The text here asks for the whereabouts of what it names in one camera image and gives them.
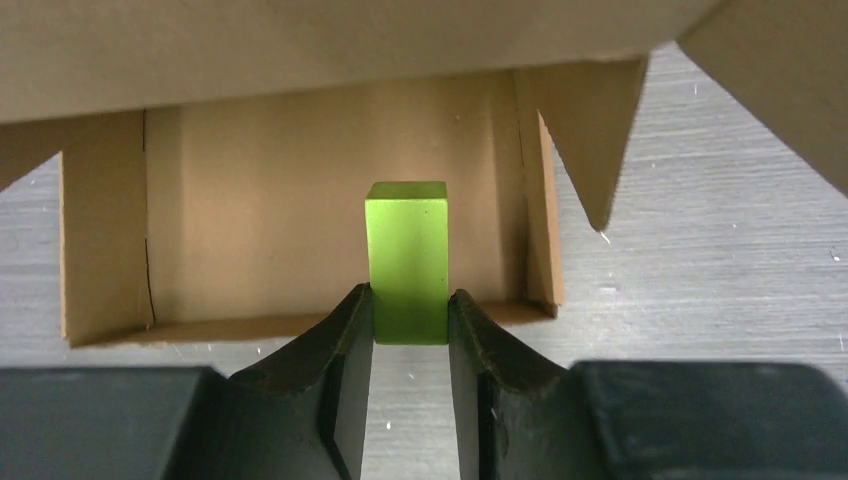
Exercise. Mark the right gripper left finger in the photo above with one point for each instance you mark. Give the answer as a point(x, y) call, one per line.
point(299, 413)

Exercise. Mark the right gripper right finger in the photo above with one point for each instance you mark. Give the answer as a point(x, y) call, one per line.
point(518, 414)

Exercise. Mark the small green block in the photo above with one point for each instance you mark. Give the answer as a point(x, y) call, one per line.
point(408, 260)

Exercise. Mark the brown cardboard box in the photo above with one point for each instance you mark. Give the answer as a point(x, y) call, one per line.
point(216, 155)

